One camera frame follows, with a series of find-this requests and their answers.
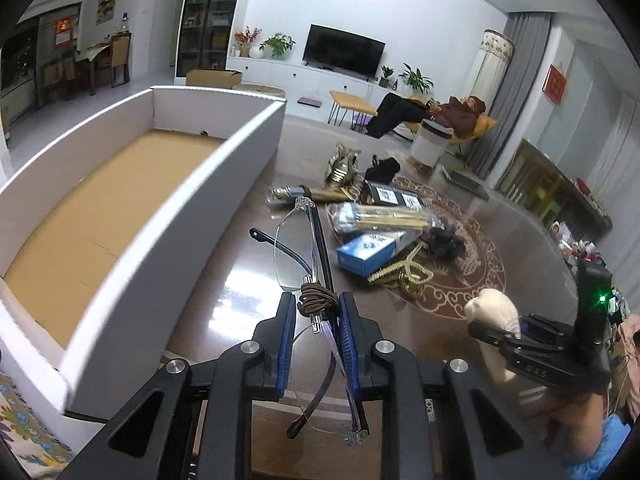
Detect white knit glove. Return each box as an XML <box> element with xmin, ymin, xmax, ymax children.
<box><xmin>464</xmin><ymin>288</ymin><xmax>521</xmax><ymax>385</ymax></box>

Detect black lace hair clip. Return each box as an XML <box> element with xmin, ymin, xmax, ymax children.
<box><xmin>426</xmin><ymin>226</ymin><xmax>466</xmax><ymax>261</ymax></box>

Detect rimless eyeglasses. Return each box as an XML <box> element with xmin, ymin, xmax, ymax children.
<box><xmin>250</xmin><ymin>196</ymin><xmax>369</xmax><ymax>445</ymax></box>

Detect blue white toothpaste box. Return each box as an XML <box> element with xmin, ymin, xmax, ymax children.
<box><xmin>336</xmin><ymin>230</ymin><xmax>421</xmax><ymax>278</ymax></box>

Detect black box with labels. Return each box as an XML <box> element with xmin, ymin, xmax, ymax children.
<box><xmin>358</xmin><ymin>181</ymin><xmax>425</xmax><ymax>210</ymax></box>

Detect black sock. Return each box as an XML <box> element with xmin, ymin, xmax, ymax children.
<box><xmin>364</xmin><ymin>155</ymin><xmax>401</xmax><ymax>184</ymax></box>

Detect silver bow hair clip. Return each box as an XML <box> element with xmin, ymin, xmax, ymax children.
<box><xmin>326</xmin><ymin>142</ymin><xmax>360</xmax><ymax>186</ymax></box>

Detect person right hand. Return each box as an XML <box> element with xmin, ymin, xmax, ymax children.
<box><xmin>542</xmin><ymin>393</ymin><xmax>606</xmax><ymax>464</ymax></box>

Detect floral sofa cover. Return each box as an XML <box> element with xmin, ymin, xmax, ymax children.
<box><xmin>1</xmin><ymin>374</ymin><xmax>74</xmax><ymax>479</ymax></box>

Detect closed grey laptop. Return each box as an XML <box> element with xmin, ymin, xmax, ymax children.
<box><xmin>442</xmin><ymin>167</ymin><xmax>489</xmax><ymax>200</ymax></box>

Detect white cardboard storage box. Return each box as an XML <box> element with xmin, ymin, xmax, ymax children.
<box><xmin>1</xmin><ymin>86</ymin><xmax>285</xmax><ymax>420</ymax></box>

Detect reclining person in chair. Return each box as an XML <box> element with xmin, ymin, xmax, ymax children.
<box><xmin>366</xmin><ymin>93</ymin><xmax>486</xmax><ymax>139</ymax></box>

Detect white standing air conditioner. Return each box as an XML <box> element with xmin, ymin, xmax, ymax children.
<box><xmin>461</xmin><ymin>29</ymin><xmax>515</xmax><ymax>113</ymax></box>

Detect round beige pet bed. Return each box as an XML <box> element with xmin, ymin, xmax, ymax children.
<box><xmin>232</xmin><ymin>84</ymin><xmax>286</xmax><ymax>99</ymax></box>

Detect wooden side table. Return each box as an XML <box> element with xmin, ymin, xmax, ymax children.
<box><xmin>328</xmin><ymin>90</ymin><xmax>378</xmax><ymax>129</ymax></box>

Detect brown cardboard box on floor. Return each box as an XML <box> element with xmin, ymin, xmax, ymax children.
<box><xmin>186</xmin><ymin>68</ymin><xmax>242</xmax><ymax>89</ymax></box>

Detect white tv cabinet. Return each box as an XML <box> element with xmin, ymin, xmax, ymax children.
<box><xmin>226</xmin><ymin>56</ymin><xmax>393</xmax><ymax>127</ymax></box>

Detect black flat television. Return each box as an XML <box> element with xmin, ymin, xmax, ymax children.
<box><xmin>303</xmin><ymin>24</ymin><xmax>385</xmax><ymax>78</ymax></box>

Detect dining table with chairs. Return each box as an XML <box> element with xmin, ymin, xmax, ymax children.
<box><xmin>41</xmin><ymin>32</ymin><xmax>132</xmax><ymax>100</ymax></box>

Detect red flower vase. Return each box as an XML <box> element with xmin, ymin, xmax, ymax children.
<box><xmin>234</xmin><ymin>26</ymin><xmax>262</xmax><ymax>58</ymax></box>

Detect potted green plant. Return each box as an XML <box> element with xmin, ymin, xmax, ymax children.
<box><xmin>259</xmin><ymin>32</ymin><xmax>296</xmax><ymax>60</ymax></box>

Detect black glass display cabinet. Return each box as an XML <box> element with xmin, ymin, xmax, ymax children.
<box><xmin>176</xmin><ymin>0</ymin><xmax>238</xmax><ymax>78</ymax></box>

